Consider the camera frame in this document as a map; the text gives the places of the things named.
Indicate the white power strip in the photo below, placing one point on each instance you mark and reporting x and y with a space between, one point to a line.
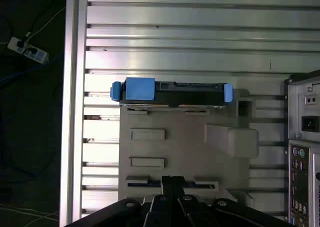
33 53

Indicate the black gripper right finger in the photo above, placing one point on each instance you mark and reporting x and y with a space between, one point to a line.
215 214

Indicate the hard disk in blue carrier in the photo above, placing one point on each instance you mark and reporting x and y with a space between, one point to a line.
190 92

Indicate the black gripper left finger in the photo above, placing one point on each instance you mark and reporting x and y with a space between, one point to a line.
130 212

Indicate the silver PC case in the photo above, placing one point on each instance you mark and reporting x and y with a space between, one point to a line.
298 107

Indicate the grey parts rack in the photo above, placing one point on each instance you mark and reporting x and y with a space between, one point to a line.
185 142

